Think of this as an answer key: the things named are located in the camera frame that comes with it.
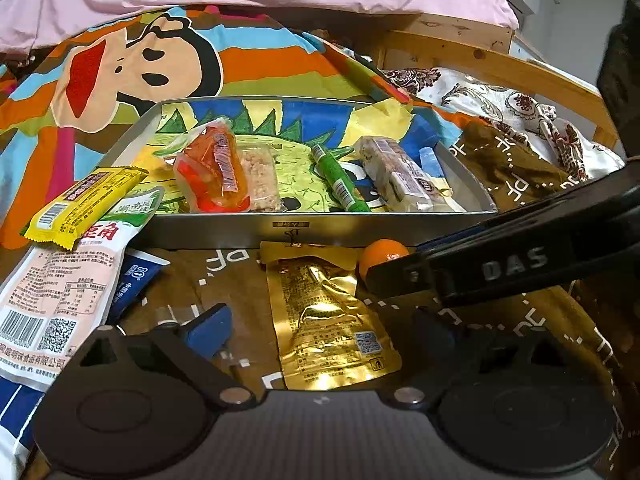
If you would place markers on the metal tray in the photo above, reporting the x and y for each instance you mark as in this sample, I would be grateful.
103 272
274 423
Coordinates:
225 230

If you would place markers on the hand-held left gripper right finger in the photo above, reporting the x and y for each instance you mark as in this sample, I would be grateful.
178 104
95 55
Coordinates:
432 332

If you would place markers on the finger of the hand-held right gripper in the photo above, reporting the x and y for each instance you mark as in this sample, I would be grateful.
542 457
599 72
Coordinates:
460 240
405 275

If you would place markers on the yellow snack packet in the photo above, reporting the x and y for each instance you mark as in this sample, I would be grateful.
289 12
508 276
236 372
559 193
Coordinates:
80 205

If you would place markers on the blue white snack packet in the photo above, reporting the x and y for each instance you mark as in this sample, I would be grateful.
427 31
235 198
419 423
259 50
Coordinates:
137 275

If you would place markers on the dinosaur drawing paper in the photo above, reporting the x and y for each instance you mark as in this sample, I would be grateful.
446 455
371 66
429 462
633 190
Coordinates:
295 160

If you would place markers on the gold foil snack packet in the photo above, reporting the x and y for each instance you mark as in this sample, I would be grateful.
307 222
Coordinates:
320 320

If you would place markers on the small orange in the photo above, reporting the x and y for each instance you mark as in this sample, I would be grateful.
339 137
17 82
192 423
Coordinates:
382 255

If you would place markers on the green candy stick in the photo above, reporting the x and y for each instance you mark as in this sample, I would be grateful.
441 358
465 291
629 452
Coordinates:
340 180

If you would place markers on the white floral cloth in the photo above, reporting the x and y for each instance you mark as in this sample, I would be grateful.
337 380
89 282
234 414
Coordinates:
500 105

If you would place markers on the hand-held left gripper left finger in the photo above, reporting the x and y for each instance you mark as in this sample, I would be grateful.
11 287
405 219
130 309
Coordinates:
212 327

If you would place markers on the clear nut bar packet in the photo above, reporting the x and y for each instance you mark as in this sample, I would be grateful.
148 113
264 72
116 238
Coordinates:
400 175

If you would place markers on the orange jelly packet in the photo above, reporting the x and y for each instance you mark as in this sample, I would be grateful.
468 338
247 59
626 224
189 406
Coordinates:
215 170

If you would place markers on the cartoon monkey printed blanket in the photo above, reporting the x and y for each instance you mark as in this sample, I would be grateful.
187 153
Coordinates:
310 75

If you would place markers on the wooden bed frame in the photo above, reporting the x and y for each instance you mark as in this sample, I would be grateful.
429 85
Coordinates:
450 45

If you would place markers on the person's right forearm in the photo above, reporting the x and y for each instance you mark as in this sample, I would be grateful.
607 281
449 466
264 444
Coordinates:
620 70

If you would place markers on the pink white snack packet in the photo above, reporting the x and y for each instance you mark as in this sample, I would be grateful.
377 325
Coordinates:
55 290

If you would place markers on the rice crisp packet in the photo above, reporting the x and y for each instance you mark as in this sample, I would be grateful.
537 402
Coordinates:
262 175

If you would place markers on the green white snack packet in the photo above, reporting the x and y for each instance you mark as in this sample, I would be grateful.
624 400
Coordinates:
137 205

